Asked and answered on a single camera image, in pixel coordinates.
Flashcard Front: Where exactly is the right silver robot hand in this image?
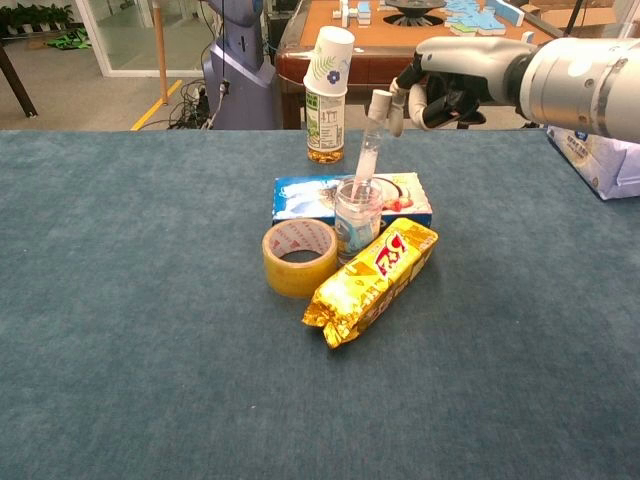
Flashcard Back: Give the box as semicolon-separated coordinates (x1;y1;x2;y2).
389;35;539;139

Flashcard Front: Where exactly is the clear plastic tube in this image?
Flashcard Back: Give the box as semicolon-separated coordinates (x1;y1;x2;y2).
349;89;394;201

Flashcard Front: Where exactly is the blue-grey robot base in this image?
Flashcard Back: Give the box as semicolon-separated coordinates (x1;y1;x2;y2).
202;0;277;130

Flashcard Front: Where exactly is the blue white mahjong tile row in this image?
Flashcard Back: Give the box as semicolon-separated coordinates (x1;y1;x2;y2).
444;0;526;37

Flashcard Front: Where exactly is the black round ribbed dish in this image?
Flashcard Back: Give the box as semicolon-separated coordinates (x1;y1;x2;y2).
382;0;449;26

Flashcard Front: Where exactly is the brown mahjong table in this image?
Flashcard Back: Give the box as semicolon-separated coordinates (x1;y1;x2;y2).
274;0;569;130

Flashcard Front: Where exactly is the blue white mahjong tile stack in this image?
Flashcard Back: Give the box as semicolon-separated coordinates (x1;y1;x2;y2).
332;0;374;26

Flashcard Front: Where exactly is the black tripod stand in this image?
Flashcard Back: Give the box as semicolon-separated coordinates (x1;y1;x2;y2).
562;0;586;39

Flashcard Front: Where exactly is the white paper cup blue flower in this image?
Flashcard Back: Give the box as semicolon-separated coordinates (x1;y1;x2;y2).
302;25;356;96

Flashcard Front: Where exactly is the brown cardboard box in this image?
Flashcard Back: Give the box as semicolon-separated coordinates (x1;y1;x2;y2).
529;0;621;31

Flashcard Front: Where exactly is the tea bottle green label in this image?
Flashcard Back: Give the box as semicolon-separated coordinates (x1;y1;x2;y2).
304;84;347;165

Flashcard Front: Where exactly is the white tissue pack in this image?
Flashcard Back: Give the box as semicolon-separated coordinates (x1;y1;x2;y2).
546;124;640;201

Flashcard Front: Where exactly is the clear glass jar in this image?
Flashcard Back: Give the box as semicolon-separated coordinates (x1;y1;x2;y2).
333;175;385;266

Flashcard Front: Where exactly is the blue cookie box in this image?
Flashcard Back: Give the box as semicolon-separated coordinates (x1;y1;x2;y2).
271;172;434;227

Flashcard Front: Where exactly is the yellow foil biscuit packet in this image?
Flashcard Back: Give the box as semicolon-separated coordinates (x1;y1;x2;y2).
301;217;440;350

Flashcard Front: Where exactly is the yellowish packing tape roll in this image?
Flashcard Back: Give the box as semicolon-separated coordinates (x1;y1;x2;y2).
261;218;340;300

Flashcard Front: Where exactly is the wooden pole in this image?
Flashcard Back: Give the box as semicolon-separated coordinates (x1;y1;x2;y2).
152;0;170;106

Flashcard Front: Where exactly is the white framed glass partition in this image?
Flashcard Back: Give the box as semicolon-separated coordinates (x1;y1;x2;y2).
74;0;211;79

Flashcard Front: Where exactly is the green cloth heap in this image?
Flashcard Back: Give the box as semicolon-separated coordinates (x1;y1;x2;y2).
47;27;94;51

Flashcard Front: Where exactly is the blue felt table mat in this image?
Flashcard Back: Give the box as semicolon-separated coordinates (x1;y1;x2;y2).
0;128;640;480

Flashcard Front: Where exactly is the green potted plants row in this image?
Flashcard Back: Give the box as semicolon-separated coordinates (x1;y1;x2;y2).
0;3;75;36

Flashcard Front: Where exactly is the dark wooden table leg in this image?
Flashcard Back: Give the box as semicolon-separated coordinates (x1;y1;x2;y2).
0;42;39;119

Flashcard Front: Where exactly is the black floor cable bundle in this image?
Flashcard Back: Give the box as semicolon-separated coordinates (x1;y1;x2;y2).
167;77;216;130

